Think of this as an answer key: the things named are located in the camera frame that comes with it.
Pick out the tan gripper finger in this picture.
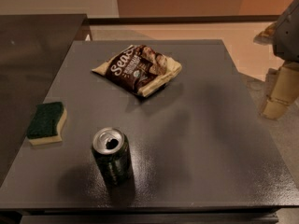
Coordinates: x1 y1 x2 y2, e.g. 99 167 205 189
253 22 277 45

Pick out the green yellow sponge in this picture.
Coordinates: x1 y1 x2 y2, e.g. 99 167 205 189
26 102 67 146

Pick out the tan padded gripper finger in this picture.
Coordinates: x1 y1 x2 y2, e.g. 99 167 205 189
260 62 299 119

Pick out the green soda can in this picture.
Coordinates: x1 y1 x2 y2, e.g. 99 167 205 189
92 127 132 186

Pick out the brown chip bag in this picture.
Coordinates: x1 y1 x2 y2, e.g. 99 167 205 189
93 45 182 98

